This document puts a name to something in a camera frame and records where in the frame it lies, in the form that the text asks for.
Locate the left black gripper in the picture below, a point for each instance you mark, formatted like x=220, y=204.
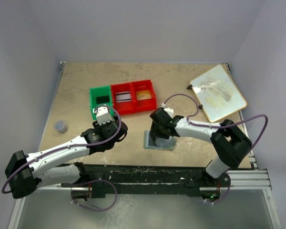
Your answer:
x=108, y=127

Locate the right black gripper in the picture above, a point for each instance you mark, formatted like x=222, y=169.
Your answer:
x=158, y=129

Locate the green card holder wallet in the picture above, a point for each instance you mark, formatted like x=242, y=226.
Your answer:
x=150, y=142

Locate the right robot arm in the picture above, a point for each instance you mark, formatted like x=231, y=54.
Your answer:
x=229, y=141

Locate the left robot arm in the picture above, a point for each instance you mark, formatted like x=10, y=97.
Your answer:
x=27, y=173

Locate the black card in green bin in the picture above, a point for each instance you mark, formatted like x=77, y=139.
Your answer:
x=103, y=99

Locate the orange credit card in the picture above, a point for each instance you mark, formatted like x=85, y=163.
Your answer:
x=143, y=95

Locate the white striped card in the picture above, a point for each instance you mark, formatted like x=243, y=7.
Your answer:
x=123, y=97

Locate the right red plastic bin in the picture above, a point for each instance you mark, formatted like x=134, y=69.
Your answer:
x=144, y=105

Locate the red plastic bin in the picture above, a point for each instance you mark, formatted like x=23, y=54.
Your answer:
x=124, y=108
x=144, y=105

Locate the green plastic bin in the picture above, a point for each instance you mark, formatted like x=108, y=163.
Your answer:
x=99, y=91

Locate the middle red plastic bin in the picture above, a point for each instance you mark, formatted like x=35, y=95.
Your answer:
x=124, y=108

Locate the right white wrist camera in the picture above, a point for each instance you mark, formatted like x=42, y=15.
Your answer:
x=168, y=110

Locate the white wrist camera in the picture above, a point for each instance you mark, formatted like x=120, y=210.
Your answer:
x=168, y=110
x=102, y=115

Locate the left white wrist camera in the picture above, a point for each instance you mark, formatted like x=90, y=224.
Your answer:
x=102, y=115

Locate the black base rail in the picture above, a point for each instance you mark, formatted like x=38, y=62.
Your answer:
x=149, y=180

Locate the whiteboard with wooden frame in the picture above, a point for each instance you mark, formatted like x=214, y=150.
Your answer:
x=217, y=93

